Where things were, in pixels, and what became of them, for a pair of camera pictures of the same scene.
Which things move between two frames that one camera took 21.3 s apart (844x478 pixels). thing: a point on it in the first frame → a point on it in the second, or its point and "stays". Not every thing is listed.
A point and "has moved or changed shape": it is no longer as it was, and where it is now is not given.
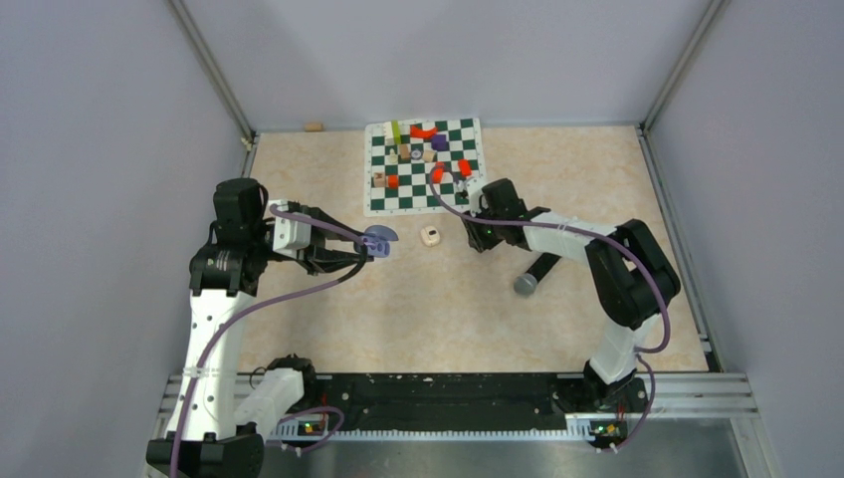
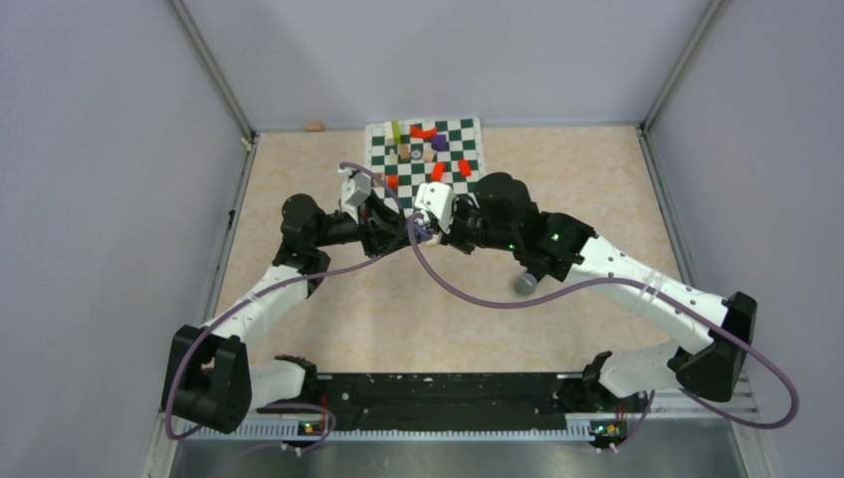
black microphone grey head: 527,283 stays
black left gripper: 318,257 → 381,228
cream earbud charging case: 430,236 stays
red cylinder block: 438,172 stays
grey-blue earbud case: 377,240 has moved or changed shape
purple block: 439,142 stays
